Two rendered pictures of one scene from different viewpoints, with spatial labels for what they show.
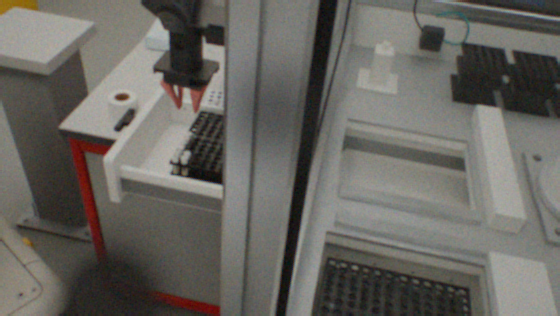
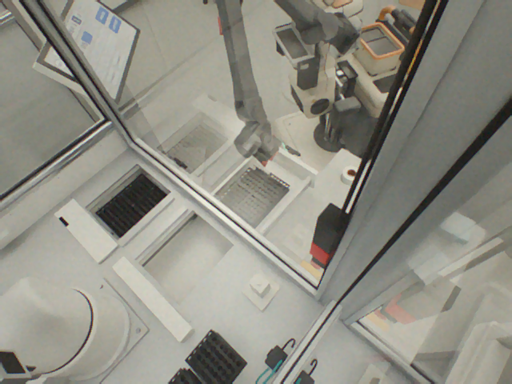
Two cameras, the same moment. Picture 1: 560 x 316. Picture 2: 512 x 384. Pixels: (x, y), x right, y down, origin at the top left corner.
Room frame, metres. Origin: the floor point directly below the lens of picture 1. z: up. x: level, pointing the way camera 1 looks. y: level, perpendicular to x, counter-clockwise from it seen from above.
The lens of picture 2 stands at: (1.15, -0.31, 1.90)
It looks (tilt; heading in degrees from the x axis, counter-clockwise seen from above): 60 degrees down; 132
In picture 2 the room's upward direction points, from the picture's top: 9 degrees counter-clockwise
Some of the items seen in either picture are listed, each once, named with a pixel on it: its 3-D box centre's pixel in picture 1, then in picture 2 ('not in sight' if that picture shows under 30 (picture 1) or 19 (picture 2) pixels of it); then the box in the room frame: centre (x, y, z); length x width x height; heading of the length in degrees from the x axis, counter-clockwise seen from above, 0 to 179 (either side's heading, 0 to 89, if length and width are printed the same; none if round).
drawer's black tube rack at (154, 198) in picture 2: not in sight; (137, 209); (0.41, -0.18, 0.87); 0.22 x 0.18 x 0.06; 83
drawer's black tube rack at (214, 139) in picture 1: (238, 157); not in sight; (0.76, 0.09, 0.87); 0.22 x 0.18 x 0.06; 83
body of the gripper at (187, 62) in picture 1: (186, 55); not in sight; (0.76, 0.19, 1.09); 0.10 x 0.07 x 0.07; 80
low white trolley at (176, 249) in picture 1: (214, 182); not in sight; (1.19, 0.22, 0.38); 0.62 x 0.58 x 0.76; 173
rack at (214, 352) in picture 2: not in sight; (217, 362); (1.00, -0.40, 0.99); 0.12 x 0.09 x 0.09; 173
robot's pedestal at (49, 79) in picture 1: (55, 132); not in sight; (1.35, 0.82, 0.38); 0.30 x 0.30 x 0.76; 83
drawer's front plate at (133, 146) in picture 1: (144, 136); not in sight; (0.79, 0.29, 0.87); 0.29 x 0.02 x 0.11; 173
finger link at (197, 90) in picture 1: (189, 89); not in sight; (0.76, 0.19, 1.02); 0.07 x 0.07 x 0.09; 80
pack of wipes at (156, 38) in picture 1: (166, 33); not in sight; (1.41, 0.42, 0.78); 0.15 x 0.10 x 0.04; 0
